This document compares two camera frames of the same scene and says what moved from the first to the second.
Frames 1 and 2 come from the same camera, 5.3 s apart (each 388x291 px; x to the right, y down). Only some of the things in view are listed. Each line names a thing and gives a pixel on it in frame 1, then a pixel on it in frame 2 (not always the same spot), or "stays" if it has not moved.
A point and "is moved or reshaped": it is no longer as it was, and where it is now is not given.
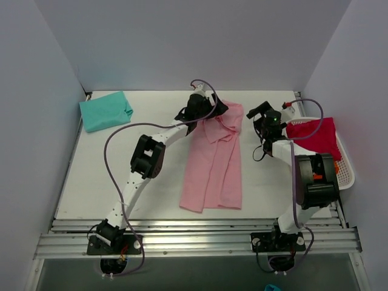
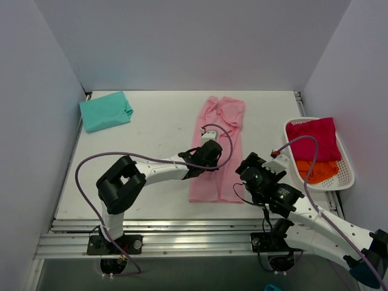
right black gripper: x=258 y=111 -> x=247 y=163
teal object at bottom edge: x=269 y=287 stays
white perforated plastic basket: x=345 y=173 stays
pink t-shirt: x=212 y=167 is moved or reshaped
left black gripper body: x=215 y=104 -> x=214 y=150
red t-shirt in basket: x=324 y=141 stays
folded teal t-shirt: x=105 y=111 stays
